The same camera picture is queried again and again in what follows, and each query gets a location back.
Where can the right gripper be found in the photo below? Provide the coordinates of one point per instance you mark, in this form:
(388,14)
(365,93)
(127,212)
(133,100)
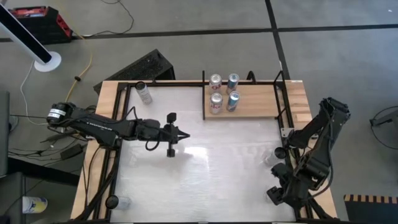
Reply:
(300,189)

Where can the white glossy table sheet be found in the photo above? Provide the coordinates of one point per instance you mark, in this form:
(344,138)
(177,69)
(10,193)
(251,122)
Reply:
(161,186)

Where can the black perforated box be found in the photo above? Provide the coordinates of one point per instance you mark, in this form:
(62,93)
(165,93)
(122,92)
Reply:
(146,67)

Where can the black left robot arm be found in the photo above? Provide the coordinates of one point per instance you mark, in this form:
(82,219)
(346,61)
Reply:
(99,127)

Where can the tall white black floor stand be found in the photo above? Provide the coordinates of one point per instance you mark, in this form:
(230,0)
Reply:
(46,63)

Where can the clear bottle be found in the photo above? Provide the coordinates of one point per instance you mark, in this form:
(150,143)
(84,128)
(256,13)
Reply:
(280,152)
(143,93)
(112,202)

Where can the black aluminium table frame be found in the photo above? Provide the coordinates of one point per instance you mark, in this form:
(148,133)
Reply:
(171,83)

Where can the silver metal bracket plate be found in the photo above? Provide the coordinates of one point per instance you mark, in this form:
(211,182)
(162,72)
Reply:
(286,132)

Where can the black box orange striped edge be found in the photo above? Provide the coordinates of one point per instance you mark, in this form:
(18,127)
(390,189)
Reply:
(373,213)

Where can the black power adapter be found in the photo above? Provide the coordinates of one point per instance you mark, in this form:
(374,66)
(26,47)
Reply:
(71,152)

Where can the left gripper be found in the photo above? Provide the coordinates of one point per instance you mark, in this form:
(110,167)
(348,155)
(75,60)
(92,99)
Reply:
(152,130)

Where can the white yellow blue canister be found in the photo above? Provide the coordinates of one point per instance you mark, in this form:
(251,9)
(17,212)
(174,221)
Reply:
(34,205)

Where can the black metal shelf frame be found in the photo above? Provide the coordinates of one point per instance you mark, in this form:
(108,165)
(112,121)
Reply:
(203,77)

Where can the red black toolbox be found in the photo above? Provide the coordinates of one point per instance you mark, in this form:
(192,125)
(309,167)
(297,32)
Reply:
(43,25)

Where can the grey panel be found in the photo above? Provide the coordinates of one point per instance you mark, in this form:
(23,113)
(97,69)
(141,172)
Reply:
(3,133)

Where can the wooden shelf board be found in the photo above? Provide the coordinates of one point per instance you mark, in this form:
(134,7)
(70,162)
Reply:
(258,102)

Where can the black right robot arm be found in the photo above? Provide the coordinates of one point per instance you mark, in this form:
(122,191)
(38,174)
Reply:
(329,124)

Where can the blue silver Red Bull can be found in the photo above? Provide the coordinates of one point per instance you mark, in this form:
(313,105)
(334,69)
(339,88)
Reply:
(234,98)
(233,79)

